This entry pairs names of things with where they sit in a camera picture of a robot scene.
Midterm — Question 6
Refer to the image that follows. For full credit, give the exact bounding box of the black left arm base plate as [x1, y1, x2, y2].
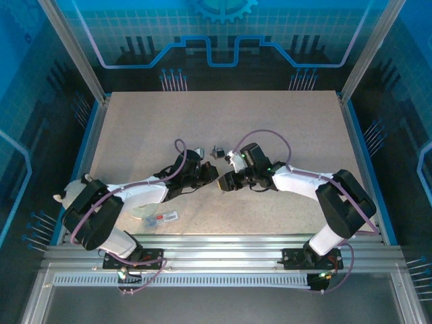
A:
[102, 247, 165, 271]

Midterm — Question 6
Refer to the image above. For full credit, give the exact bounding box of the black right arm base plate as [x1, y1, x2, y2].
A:
[281, 247, 344, 271]

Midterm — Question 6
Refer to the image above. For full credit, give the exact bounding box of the plastic bag with red label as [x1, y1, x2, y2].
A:
[144, 210, 180, 227]

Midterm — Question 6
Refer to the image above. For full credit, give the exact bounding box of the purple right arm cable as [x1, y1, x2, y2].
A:
[232, 129, 381, 295]

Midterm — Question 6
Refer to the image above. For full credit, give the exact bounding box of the slotted grey cable duct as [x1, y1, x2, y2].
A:
[53, 272, 312, 288]

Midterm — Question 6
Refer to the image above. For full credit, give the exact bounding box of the clear tape roll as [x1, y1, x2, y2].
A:
[132, 201, 159, 222]

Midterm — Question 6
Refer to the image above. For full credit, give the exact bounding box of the white plush toy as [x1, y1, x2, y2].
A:
[51, 173, 94, 212]

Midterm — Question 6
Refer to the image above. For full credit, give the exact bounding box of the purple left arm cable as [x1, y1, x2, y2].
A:
[69, 138, 189, 296]

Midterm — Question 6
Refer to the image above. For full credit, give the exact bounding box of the aluminium corner post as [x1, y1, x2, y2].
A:
[338, 0, 408, 106]
[36, 0, 109, 103]

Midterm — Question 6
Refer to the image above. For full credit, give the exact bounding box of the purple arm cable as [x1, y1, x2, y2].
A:
[232, 129, 381, 295]
[69, 138, 189, 296]

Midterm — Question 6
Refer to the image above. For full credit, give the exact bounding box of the aluminium rail frame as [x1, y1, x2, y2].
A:
[40, 232, 406, 275]

